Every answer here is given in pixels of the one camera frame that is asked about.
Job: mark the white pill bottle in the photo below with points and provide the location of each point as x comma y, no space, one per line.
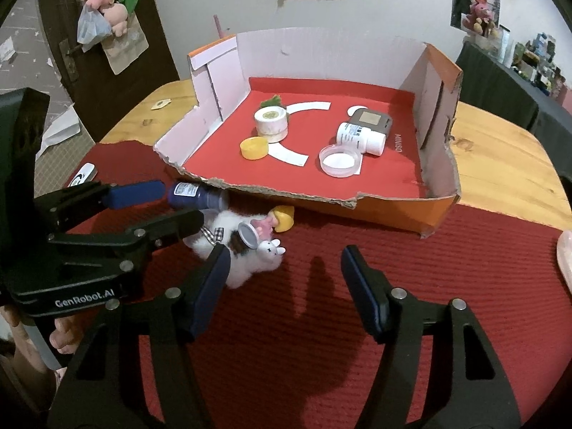
357,136

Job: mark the pink pig plush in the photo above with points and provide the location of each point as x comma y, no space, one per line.
115,18

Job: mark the small silver-lid jar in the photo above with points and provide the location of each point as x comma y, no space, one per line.
248,234

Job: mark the small yellow-haired figurine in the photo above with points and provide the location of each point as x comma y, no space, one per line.
281,219

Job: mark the table with dark cloth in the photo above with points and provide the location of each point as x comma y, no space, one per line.
500,85

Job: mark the clear plastic bag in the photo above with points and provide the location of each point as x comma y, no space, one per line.
91,27

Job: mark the yellow bottle cap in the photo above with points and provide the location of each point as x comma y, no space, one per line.
254,148

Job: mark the orange cardboard box red inside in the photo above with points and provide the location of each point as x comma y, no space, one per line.
393,178

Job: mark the dark wooden door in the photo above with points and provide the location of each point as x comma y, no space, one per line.
147,80

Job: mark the white fluffy plush plaid bow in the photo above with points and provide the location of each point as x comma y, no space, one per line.
250,268

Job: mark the white jar yellow label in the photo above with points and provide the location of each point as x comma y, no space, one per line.
271,120

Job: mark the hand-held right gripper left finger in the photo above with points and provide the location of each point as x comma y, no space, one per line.
212,286

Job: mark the white rounded electronic device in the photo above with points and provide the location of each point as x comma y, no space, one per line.
82,175

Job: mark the small white sticker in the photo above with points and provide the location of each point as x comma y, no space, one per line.
161,104

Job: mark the pink round dish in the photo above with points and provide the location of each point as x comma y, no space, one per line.
565,263

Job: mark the brown paper bag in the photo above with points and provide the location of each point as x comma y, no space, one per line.
127,51

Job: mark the person's left hand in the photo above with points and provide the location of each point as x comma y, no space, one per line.
67,337

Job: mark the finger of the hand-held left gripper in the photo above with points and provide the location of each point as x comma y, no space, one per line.
178,223
134,194

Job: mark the clear round plastic container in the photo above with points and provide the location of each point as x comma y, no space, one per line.
339,161

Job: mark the row of cosmetics and boxes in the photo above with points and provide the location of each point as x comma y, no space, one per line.
536,62

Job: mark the grey-brown rounded case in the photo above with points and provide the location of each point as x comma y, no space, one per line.
373,118

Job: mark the pink stick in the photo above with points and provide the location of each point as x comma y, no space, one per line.
218,27

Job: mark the pink rabbit plush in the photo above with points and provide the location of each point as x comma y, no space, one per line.
479,13

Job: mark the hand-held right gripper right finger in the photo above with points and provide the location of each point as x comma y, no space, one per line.
362,290

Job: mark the red table mat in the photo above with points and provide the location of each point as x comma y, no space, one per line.
469,277

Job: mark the dark blue bottle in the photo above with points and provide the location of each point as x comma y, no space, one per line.
196,195

